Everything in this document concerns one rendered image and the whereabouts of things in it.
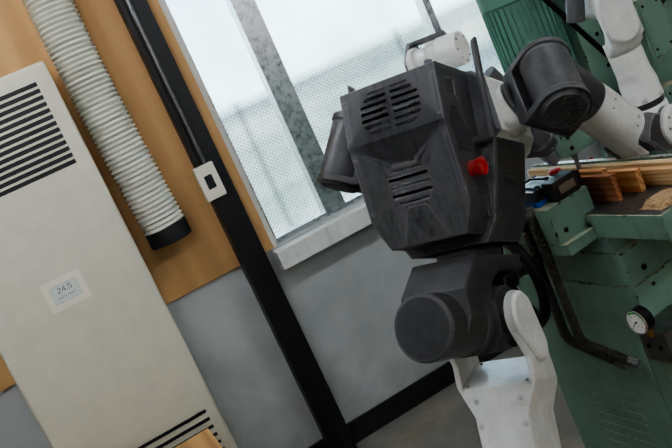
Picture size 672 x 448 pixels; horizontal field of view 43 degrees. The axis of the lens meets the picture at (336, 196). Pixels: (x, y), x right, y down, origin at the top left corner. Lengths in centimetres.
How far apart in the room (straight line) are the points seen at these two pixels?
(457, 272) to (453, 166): 18
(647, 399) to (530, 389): 80
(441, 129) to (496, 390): 48
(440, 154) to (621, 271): 80
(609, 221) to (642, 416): 57
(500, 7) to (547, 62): 65
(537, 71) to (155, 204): 176
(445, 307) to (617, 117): 48
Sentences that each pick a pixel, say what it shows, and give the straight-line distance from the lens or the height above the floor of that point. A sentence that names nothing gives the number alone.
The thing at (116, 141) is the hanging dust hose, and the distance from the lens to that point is 298.
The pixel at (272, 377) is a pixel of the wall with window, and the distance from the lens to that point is 337.
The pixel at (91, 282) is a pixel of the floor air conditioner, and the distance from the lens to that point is 288.
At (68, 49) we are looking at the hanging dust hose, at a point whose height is 181.
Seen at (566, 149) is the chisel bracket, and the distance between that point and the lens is 223.
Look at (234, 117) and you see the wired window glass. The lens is 330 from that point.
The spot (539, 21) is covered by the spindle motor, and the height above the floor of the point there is 135.
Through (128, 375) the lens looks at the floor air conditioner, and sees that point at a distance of 295.
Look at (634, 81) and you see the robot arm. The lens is 171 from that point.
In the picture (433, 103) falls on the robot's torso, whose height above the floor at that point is 136.
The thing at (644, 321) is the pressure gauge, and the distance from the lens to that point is 205.
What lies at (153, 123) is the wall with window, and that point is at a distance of 316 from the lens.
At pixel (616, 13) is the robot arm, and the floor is 136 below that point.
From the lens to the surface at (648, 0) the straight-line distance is 225.
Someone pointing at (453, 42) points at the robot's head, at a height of 142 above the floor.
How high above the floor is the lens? 155
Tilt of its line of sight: 11 degrees down
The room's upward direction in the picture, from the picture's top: 24 degrees counter-clockwise
